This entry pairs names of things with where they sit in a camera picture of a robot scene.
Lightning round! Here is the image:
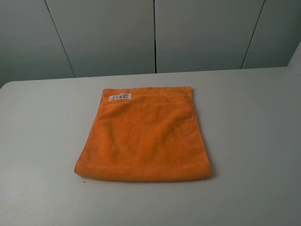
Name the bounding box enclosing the orange terry towel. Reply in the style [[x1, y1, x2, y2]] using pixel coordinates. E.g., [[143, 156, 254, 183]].
[[74, 87, 211, 182]]

